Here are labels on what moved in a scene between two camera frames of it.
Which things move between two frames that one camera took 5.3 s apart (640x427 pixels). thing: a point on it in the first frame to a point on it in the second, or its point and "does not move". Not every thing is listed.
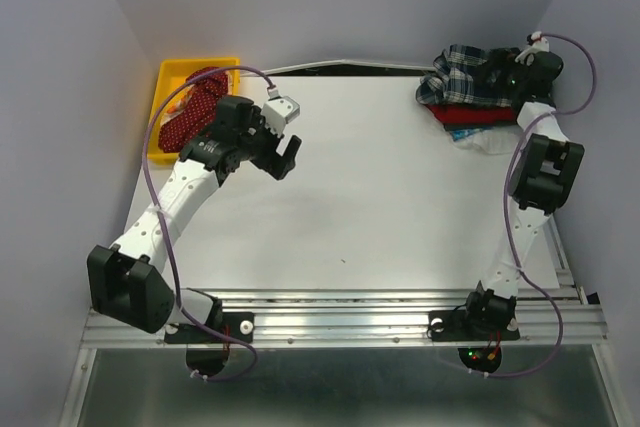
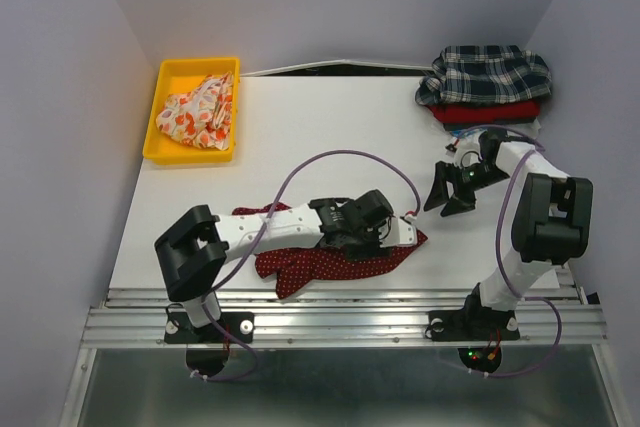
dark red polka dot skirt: (197, 115) to (296, 266)
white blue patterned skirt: (494, 140) does not move
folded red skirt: (473, 115) does not move
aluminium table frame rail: (400, 316) does not move
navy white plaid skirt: (454, 78) does not move
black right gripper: (503, 60) to (446, 171)
